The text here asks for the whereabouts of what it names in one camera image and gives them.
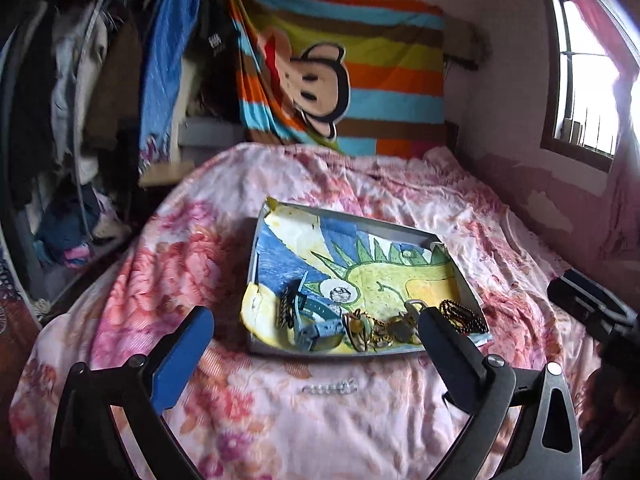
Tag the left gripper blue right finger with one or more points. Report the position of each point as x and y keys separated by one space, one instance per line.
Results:
x=457 y=360

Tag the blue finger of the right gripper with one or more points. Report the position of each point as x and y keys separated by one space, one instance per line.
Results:
x=580 y=305
x=592 y=288

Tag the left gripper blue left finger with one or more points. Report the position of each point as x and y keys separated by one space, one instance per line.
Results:
x=176 y=356

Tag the black beaded hair clip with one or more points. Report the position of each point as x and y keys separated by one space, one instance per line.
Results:
x=286 y=309

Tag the pink floral bed quilt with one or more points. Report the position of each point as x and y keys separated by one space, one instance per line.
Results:
x=245 y=417

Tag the blue watch in tray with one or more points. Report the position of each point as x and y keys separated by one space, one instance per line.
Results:
x=317 y=326

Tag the grey tray with dinosaur drawing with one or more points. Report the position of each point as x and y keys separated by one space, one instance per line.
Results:
x=379 y=275

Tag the grey shelf beside bed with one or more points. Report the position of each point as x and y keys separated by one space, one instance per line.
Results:
x=208 y=132

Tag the pink window curtain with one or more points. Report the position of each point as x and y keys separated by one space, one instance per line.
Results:
x=603 y=28

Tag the striped monkey blanket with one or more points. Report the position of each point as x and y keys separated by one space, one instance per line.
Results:
x=364 y=77

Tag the blue polka dot curtain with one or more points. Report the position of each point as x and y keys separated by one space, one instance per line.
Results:
x=171 y=28

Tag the hanging clothes in wardrobe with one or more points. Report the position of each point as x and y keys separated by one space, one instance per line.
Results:
x=70 y=85

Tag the window with dark frame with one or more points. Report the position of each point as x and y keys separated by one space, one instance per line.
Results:
x=582 y=122

